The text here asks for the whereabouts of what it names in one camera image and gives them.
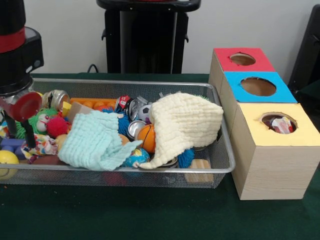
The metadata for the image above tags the cream waffle cloth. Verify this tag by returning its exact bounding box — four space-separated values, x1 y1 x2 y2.
136 92 224 170

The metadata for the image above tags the green spiky ball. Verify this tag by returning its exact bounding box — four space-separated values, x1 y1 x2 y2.
14 107 58 141

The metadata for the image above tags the wooden box with three holes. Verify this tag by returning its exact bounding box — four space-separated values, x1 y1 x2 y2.
208 47 320 201

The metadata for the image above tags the shallow clear mesh bin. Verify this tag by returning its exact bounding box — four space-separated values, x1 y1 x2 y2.
0 77 236 189

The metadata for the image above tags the yellow ball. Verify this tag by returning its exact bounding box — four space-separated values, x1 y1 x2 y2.
0 150 20 180

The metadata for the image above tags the multicoloured patterned cloth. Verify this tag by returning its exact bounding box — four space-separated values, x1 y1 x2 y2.
271 116 296 134
20 134 58 163

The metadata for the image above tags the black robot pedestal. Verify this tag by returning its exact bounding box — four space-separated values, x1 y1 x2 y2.
96 0 201 75

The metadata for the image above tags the red spiky ball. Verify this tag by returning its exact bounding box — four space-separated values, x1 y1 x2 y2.
46 116 70 138

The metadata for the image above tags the orange toy basketball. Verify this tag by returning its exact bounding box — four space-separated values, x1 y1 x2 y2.
137 124 157 154

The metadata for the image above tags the crushed silver drink can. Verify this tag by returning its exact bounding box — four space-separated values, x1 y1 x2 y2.
41 89 71 110

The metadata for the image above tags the blue globe ball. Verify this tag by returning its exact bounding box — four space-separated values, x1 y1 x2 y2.
122 148 151 168

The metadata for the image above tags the blue spiky ball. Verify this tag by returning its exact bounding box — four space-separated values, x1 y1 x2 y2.
176 148 195 168

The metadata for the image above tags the orange toy brick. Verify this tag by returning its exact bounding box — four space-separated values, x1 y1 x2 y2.
70 97 117 112

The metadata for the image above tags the purple toy block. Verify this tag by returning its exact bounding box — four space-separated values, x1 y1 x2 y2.
0 138 27 161

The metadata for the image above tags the mint waffle cloth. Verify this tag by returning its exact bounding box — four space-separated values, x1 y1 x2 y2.
57 110 143 172

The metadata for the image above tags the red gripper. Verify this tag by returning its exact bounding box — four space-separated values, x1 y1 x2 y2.
0 91 43 149

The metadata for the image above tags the small soccer ball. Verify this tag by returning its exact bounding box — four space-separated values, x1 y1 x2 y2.
137 104 153 122

